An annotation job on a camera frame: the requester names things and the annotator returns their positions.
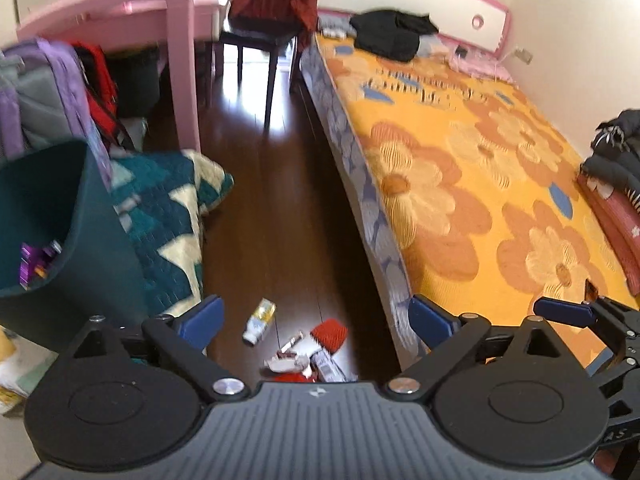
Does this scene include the black clothes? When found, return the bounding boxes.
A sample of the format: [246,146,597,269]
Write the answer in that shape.
[349,8,442,64]

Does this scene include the small yellow white bottle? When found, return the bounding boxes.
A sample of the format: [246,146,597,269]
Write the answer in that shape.
[242,298,278,346]

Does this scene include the pink cloth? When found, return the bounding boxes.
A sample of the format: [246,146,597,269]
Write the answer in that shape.
[446,41,514,84]

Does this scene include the red jacket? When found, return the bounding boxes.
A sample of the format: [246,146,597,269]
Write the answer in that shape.
[228,0,321,52]

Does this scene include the yellow white plastic bag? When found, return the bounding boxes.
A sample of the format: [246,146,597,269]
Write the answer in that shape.
[0,326,57,417]

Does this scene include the pink desk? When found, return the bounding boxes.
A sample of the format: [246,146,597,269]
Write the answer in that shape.
[16,0,242,155]

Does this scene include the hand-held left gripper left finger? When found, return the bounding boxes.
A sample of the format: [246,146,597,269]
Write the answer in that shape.
[57,294,252,404]

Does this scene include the purple foil wrapper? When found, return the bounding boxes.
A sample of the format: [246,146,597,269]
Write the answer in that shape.
[19,241,64,289]

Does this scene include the grey white cloth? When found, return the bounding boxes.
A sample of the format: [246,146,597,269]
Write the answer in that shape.
[318,14,357,41]

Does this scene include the thin stick wrapper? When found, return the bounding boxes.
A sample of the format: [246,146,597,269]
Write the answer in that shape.
[279,330,306,354]

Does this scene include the purple grey backpack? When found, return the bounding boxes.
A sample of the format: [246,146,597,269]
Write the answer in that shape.
[0,37,120,192]

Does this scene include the teal patchwork quilt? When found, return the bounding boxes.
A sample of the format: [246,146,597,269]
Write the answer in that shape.
[107,148,235,319]

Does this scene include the black jacket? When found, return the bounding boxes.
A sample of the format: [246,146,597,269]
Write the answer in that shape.
[580,108,640,207]

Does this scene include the red mesh bag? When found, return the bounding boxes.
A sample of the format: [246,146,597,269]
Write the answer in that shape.
[309,317,350,357]

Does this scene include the snack packets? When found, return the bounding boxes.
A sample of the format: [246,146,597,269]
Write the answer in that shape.
[309,350,359,384]

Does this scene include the teal trash bin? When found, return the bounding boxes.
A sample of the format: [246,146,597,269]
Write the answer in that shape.
[0,140,152,357]

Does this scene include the pink bed with floral sheet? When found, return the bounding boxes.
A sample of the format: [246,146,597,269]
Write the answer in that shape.
[299,0,640,372]

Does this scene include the red patterned blanket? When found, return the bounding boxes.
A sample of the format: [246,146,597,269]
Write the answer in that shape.
[575,172,640,297]

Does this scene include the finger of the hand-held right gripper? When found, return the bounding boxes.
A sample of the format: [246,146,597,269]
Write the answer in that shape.
[532,297,608,332]

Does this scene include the black chair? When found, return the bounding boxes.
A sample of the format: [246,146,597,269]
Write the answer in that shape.
[216,0,322,127]

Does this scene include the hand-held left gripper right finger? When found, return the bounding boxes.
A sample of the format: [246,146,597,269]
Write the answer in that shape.
[385,294,577,404]

